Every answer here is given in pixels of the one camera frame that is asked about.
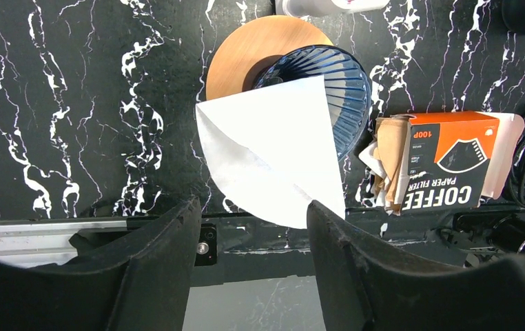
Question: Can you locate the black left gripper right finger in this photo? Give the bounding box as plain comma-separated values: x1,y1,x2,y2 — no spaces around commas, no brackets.
307,201,525,330

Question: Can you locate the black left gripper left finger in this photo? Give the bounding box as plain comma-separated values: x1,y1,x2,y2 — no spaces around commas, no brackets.
0,197,201,330

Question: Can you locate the orange coffee filter package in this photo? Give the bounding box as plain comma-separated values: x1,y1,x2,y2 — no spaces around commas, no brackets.
359,111,525,215

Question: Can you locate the white paper coffee filter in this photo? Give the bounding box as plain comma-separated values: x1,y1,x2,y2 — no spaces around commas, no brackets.
195,76,345,229

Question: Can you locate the blue glass dripper cone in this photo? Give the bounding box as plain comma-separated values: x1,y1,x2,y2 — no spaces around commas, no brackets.
251,45,371,161

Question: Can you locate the wooden ring dripper holder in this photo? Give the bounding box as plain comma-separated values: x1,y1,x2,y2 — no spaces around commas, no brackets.
205,15,333,101

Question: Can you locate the white PVC pipe stand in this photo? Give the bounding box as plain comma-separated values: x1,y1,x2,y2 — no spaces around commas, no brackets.
275,0,390,18

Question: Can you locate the aluminium frame rail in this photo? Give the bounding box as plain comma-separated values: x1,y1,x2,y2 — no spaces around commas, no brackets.
0,217,127,268

